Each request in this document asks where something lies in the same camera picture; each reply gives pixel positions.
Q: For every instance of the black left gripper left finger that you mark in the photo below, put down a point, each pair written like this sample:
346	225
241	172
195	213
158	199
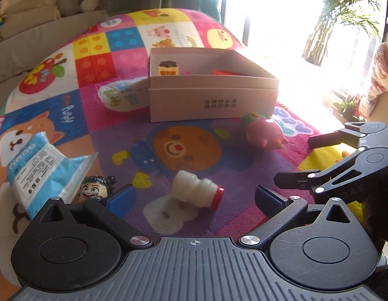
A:
68	247

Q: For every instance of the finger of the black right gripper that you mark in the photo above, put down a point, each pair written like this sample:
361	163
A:
354	134
354	178

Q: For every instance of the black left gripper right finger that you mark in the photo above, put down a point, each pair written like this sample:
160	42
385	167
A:
318	246

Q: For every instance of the black haired wind-up figure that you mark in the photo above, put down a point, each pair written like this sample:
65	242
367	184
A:
96	185

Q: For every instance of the blue white wipes packet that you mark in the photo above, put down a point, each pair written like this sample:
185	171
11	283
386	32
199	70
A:
40	172

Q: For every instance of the pink pig toy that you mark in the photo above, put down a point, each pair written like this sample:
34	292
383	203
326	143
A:
263	132

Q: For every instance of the white bottle red cap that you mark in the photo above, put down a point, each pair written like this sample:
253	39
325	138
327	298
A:
202	193

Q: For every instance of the yellow pudding toy figure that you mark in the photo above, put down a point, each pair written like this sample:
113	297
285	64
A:
168	68

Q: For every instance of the red round lid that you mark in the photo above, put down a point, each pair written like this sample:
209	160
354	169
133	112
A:
218	72

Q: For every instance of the potted palm plant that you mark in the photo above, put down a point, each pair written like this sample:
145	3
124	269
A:
345	12

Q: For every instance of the colourful cartoon play mat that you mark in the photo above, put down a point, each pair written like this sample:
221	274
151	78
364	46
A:
92	96

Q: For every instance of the pink cardboard box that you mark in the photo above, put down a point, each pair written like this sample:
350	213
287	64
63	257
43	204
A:
196	94

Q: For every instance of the grey sofa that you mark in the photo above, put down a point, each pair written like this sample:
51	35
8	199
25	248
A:
24	51

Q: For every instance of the beige pillow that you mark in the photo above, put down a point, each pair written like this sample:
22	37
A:
28	14

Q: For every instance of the white bear plush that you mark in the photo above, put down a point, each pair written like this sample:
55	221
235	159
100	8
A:
89	5

